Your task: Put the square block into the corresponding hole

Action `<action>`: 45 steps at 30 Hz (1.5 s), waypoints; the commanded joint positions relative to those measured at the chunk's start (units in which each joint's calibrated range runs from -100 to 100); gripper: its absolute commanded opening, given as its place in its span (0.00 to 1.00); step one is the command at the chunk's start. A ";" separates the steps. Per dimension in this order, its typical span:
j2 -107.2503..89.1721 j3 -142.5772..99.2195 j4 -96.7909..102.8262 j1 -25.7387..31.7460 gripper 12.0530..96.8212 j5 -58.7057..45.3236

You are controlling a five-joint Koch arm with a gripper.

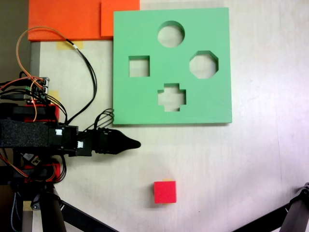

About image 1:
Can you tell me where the circuit board with green terminal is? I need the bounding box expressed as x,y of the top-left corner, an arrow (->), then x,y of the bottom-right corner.
24,76 -> 51,104

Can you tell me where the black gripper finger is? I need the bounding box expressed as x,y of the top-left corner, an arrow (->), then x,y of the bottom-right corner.
121,131 -> 141,154

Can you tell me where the thick black tripod leg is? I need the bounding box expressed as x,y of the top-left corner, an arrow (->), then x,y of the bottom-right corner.
30,186 -> 67,232

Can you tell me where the green shape sorter board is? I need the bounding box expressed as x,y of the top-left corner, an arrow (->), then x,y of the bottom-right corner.
112,7 -> 233,126

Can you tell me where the grey black tripod leg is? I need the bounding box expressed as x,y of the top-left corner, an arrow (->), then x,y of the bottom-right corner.
281,182 -> 309,232

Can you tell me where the braided blue white cable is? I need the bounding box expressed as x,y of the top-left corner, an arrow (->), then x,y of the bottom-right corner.
11,192 -> 23,232

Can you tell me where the black arm motor cable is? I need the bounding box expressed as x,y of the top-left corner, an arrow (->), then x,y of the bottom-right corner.
93,108 -> 115,132

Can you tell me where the large orange foam block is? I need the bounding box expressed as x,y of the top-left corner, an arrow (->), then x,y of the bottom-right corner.
28,0 -> 102,41

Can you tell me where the thin orange wire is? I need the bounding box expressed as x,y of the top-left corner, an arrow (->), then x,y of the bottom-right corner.
15,26 -> 73,82

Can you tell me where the black circuit board red LED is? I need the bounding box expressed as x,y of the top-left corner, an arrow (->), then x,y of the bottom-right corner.
21,151 -> 41,167

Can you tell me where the red printed base bracket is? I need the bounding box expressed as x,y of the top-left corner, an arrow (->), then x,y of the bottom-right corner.
24,104 -> 60,123
24,163 -> 61,182

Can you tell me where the red square block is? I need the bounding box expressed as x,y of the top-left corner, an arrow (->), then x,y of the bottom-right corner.
154,180 -> 177,204

